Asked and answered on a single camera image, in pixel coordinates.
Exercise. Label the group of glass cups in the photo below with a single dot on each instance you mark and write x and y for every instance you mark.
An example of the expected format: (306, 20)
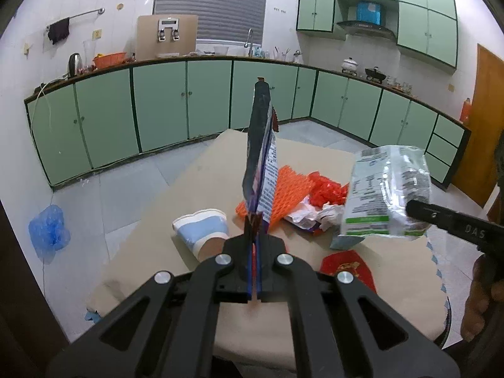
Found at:
(399, 83)

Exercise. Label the red bottle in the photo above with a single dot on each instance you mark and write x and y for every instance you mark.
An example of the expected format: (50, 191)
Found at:
(466, 111)

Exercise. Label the metal faucet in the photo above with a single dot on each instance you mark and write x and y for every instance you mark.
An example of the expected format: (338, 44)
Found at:
(249, 43)

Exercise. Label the cardboard box with dispenser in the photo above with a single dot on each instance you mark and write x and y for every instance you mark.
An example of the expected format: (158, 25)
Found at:
(147, 39)

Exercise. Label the blue plastic bag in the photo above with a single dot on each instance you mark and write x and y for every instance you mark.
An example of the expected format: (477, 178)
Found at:
(49, 232)

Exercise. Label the white lace table cloth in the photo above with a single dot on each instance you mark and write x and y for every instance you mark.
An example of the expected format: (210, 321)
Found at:
(435, 267)

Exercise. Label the white blue paper cup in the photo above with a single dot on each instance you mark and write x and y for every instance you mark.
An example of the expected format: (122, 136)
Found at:
(201, 228)

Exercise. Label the yellow wall socket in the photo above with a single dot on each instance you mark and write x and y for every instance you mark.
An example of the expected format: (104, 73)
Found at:
(97, 34)

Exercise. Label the blue box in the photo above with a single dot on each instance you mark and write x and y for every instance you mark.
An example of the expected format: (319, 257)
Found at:
(369, 12)

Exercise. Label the green base cabinets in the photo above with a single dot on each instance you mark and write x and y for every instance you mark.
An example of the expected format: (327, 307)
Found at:
(165, 106)

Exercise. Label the orange foam net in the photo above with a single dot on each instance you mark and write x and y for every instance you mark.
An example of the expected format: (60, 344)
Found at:
(289, 189)

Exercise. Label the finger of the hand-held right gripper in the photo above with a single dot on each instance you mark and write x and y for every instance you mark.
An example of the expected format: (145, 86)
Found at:
(453, 224)

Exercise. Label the green white plastic packet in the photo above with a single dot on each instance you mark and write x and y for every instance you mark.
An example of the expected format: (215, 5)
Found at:
(378, 189)

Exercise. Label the dark hanging towel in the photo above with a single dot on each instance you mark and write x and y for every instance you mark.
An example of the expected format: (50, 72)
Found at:
(58, 30)

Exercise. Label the red plastic bag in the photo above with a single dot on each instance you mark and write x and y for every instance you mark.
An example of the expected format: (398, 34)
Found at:
(327, 189)

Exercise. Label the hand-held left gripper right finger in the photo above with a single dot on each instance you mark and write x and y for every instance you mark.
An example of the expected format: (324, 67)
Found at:
(269, 267)

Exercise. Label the red packet with gold print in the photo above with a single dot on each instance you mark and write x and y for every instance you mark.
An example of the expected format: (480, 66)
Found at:
(346, 264)

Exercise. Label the metal towel rail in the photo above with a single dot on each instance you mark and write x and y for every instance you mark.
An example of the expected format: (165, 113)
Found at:
(88, 12)

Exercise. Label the orange plastic basin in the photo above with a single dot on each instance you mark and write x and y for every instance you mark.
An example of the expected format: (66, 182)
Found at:
(109, 61)

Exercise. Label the blue white red snack packet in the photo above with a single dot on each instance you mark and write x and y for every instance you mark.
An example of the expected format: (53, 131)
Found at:
(262, 157)

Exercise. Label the person's right hand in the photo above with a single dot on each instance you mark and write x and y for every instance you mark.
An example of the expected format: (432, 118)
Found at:
(476, 303)

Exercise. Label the grey window blind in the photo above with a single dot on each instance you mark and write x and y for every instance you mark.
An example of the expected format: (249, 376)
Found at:
(212, 0)

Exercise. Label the black wok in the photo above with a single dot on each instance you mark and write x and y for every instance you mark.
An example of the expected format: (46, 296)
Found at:
(374, 74)

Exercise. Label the white water purifier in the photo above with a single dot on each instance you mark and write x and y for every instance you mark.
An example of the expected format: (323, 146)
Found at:
(168, 27)

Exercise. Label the range hood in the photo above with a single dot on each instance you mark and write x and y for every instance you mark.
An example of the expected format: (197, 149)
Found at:
(366, 27)

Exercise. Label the small blue plastic scrap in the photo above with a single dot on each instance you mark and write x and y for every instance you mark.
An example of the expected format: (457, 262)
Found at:
(93, 317)

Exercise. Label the white lidded pot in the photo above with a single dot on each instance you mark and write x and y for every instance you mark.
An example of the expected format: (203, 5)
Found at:
(349, 65)

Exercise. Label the steel electric kettle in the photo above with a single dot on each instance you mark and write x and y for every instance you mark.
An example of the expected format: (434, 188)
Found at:
(75, 65)

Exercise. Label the wooden door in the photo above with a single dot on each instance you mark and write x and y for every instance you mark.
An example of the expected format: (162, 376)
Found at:
(480, 126)

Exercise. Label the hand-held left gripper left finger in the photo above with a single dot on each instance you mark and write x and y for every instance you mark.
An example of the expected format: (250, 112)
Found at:
(238, 267)

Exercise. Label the crumpled white wrapper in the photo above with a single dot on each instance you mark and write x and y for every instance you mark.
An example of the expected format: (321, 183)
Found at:
(315, 214)

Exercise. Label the green wall cabinets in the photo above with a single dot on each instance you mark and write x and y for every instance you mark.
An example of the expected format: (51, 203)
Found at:
(425, 27)

